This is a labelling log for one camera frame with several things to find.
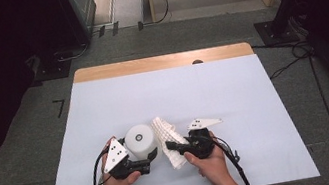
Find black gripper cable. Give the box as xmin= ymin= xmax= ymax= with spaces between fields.
xmin=209 ymin=133 xmax=254 ymax=185
xmin=83 ymin=145 xmax=125 ymax=185

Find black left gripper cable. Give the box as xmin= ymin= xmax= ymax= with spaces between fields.
xmin=83 ymin=145 xmax=125 ymax=185

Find white table mat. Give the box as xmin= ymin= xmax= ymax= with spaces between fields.
xmin=29 ymin=46 xmax=322 ymax=185

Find grey floor cable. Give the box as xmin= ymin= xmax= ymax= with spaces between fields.
xmin=55 ymin=42 xmax=93 ymax=64

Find black stand base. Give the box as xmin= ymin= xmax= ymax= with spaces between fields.
xmin=253 ymin=15 xmax=301 ymax=49
xmin=32 ymin=49 xmax=75 ymax=83

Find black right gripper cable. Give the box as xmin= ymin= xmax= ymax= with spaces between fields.
xmin=209 ymin=133 xmax=254 ymax=185

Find black hanging cable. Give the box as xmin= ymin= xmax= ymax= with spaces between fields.
xmin=133 ymin=0 xmax=175 ymax=32

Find black floor cables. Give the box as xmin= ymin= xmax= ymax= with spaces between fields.
xmin=250 ymin=33 xmax=329 ymax=185

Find person's right hand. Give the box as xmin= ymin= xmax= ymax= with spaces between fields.
xmin=180 ymin=128 xmax=234 ymax=185

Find dark glass cabinet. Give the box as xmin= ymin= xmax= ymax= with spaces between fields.
xmin=55 ymin=0 xmax=104 ymax=50

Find white waffle cloth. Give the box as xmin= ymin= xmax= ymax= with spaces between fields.
xmin=151 ymin=112 xmax=193 ymax=173

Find white cylindrical device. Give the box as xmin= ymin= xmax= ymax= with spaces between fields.
xmin=122 ymin=122 xmax=161 ymax=163

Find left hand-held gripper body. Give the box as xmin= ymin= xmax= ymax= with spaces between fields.
xmin=98 ymin=132 xmax=154 ymax=184

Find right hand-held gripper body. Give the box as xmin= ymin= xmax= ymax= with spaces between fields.
xmin=173 ymin=114 xmax=230 ymax=164

